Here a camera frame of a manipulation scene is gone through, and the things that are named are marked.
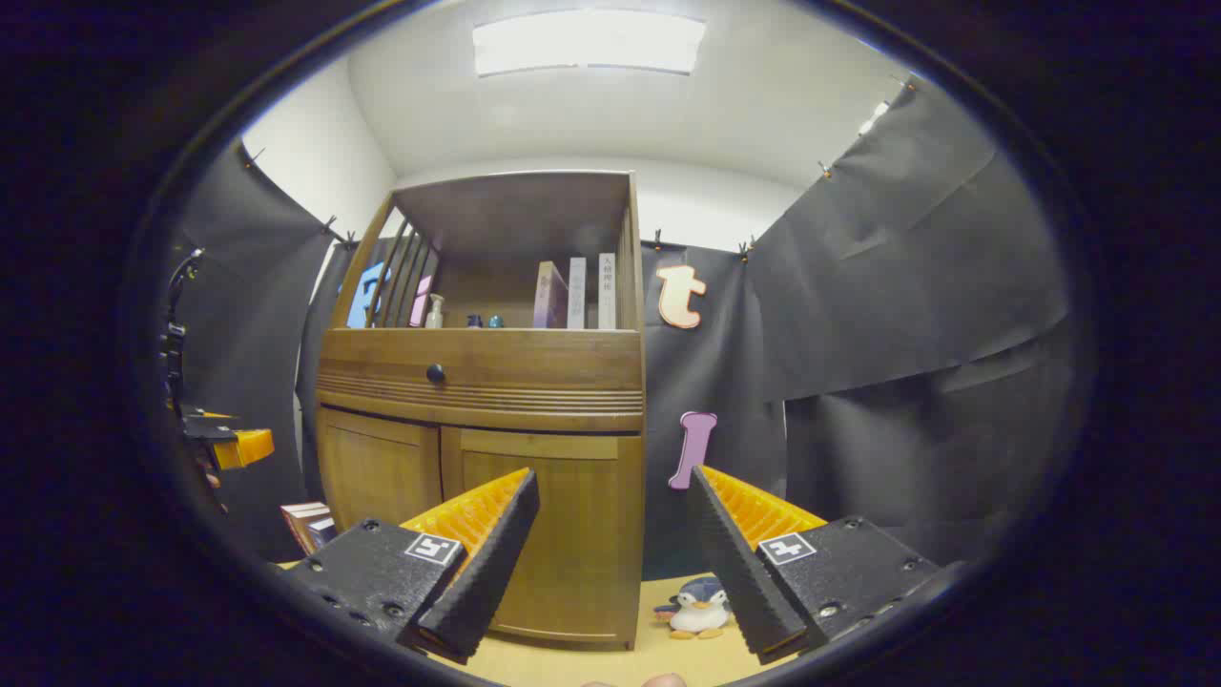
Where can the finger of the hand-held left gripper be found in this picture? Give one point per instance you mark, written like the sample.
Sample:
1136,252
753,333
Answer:
243,447

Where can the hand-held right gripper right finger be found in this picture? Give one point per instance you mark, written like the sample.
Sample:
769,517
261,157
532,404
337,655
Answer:
739,572

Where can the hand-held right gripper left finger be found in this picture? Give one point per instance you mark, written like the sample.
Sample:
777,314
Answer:
486,572

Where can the wooden cabinet door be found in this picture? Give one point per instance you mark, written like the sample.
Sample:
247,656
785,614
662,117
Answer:
587,534
377,468

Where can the wooden double-door shoe cabinet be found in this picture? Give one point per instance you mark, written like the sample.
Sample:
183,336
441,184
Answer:
496,367

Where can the penguin plush toy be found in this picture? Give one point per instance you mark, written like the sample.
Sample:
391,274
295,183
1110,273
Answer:
701,606

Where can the black round drawer knob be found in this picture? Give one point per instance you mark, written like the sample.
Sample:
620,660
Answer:
435,373

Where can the white pump bottle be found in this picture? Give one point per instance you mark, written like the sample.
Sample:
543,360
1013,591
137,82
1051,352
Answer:
435,315

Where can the grey book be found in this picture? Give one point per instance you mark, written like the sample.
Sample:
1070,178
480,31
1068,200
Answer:
576,294

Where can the black backdrop cloth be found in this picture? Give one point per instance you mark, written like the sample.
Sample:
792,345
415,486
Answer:
906,286

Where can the ceiling light panel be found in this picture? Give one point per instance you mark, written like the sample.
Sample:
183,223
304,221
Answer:
587,43

